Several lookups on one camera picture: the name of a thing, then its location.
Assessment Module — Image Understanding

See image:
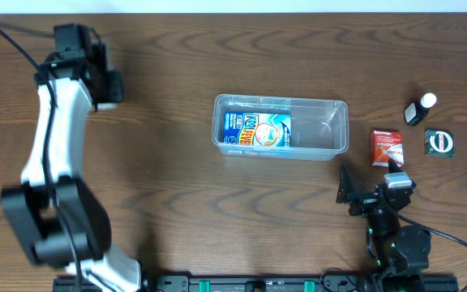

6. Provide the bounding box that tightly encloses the red Panadol box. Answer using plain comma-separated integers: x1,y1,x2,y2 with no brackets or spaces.
371,130,405,167

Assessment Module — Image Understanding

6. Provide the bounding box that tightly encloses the dark green medicine box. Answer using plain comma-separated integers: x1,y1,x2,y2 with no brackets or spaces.
424,129,455,158

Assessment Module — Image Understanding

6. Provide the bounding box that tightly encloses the dark syrup bottle white cap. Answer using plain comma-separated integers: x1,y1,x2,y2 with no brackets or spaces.
404,92,437,127

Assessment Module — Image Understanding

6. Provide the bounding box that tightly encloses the blue Kool Fever box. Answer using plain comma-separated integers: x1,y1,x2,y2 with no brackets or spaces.
222,112,292,148

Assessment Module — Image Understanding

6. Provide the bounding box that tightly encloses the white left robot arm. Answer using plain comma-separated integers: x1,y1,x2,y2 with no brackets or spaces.
0,41,142,291

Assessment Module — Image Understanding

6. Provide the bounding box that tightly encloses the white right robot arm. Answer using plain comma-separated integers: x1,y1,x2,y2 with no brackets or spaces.
336,160,431,291

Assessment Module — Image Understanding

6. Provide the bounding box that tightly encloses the clear plastic container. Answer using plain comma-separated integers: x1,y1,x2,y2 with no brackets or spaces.
212,94,349,161

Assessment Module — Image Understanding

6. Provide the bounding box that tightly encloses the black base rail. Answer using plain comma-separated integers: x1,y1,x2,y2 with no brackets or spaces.
52,273,461,292

